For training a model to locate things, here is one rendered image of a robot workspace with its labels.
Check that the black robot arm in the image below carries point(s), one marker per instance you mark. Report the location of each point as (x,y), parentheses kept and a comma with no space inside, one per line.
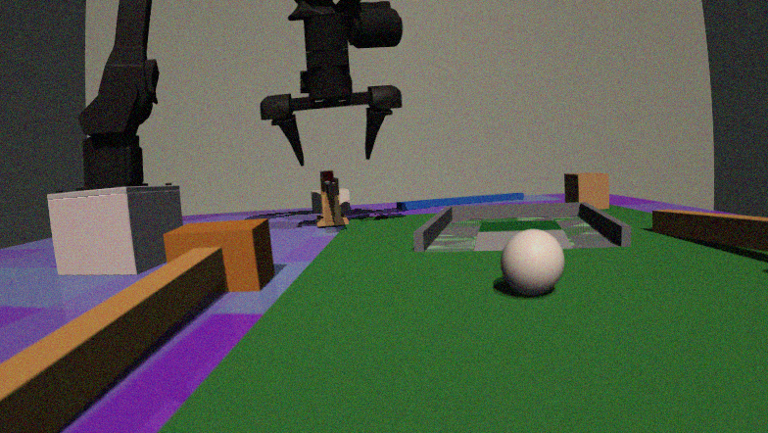
(127,90)

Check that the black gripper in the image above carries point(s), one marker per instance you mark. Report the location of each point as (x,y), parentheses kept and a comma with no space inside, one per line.
(329,77)

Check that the red putter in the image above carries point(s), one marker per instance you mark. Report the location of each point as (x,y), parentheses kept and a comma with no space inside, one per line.
(330,186)

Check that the green putting mat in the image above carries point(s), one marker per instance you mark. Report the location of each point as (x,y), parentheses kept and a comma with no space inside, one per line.
(669,335)

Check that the blue flat bar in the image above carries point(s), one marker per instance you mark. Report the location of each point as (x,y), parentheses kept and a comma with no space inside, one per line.
(425,204)

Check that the white golf ball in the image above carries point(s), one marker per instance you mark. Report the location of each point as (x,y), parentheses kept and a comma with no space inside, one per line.
(532,262)

